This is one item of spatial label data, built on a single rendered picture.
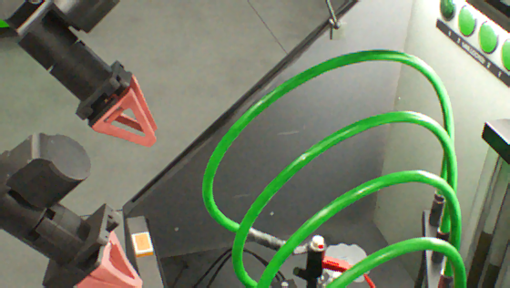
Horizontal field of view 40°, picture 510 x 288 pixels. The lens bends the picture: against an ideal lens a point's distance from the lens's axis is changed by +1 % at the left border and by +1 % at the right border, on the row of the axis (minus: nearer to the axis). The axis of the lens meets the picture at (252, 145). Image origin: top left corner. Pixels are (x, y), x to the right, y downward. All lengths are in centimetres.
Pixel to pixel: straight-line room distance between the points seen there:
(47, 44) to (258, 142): 56
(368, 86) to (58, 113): 238
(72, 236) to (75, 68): 21
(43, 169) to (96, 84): 19
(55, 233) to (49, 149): 11
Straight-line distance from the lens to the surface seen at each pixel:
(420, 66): 96
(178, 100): 358
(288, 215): 147
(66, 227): 80
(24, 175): 75
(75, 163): 75
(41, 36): 88
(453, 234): 94
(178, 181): 133
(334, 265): 110
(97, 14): 88
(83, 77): 88
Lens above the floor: 182
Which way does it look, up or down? 34 degrees down
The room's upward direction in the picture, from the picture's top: 3 degrees clockwise
